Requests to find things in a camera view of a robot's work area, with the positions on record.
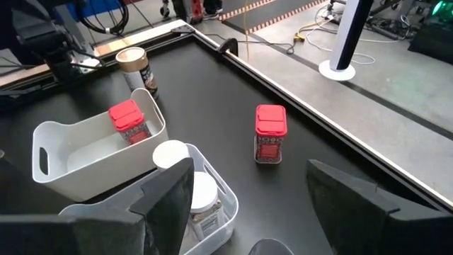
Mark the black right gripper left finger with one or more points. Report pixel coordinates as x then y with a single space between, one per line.
166 212

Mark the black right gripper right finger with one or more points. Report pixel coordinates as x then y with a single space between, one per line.
361 219

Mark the white-lidded spice jar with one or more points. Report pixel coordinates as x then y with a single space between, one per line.
170 154
205 198

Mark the white opaque plastic bin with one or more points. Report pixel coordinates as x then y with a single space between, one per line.
106 173

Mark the red-lidded spice tin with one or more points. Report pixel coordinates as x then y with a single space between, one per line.
270 131
127 118

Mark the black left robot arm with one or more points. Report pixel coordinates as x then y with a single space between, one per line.
39 39

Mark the clear plastic bin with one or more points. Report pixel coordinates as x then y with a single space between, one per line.
231 212

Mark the black table clamp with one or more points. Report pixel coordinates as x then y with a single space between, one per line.
228 46

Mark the white and black pole stand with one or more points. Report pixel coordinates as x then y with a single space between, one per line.
348 35

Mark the black floor equipment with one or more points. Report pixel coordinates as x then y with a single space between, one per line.
431 35

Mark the red and black device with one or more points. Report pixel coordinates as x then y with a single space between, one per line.
196 10

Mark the orange-striped black floor mat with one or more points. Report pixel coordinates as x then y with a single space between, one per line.
262 17

